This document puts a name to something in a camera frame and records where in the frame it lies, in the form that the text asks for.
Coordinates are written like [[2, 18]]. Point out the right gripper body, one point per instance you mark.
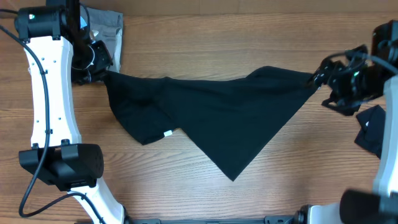
[[352, 88]]

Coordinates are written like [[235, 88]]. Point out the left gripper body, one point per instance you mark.
[[90, 64]]

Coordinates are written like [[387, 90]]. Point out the black t-shirt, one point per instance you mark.
[[230, 121]]

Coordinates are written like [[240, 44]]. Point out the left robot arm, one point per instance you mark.
[[60, 53]]

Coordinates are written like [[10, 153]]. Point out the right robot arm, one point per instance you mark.
[[379, 206]]

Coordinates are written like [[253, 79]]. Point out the light blue printed shirt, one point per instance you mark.
[[84, 23]]

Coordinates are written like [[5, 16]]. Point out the grey folded garment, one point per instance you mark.
[[108, 27]]

